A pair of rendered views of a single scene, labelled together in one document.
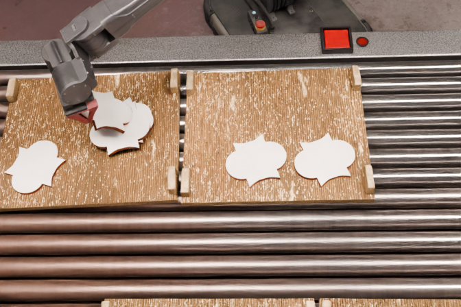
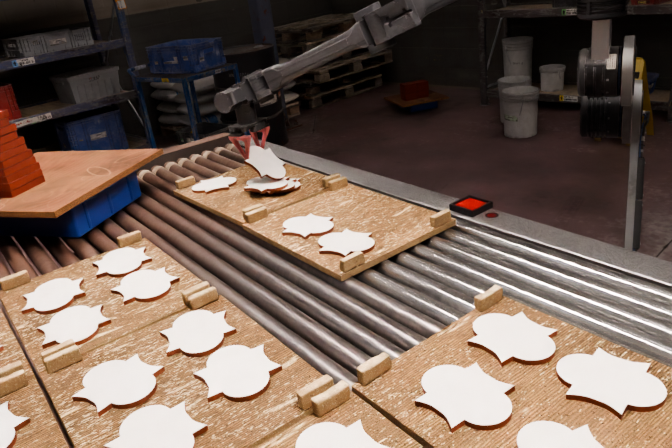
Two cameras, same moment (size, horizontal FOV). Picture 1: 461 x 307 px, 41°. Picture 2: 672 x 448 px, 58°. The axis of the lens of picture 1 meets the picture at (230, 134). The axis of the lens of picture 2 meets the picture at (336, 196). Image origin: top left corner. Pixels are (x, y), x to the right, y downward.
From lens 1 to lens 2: 1.29 m
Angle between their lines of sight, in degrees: 51
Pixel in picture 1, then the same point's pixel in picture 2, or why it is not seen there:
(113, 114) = (267, 167)
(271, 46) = (422, 195)
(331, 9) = not seen: hidden behind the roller
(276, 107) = (366, 213)
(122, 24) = (274, 77)
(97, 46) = (257, 88)
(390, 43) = (513, 223)
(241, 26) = not seen: hidden behind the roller
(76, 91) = (222, 100)
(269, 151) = (322, 224)
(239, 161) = (298, 220)
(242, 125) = (332, 211)
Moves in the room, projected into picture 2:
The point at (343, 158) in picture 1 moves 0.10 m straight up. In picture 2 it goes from (356, 246) to (351, 204)
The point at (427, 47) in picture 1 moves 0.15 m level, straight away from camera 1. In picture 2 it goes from (541, 236) to (601, 222)
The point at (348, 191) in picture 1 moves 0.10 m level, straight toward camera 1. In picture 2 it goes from (331, 263) to (287, 276)
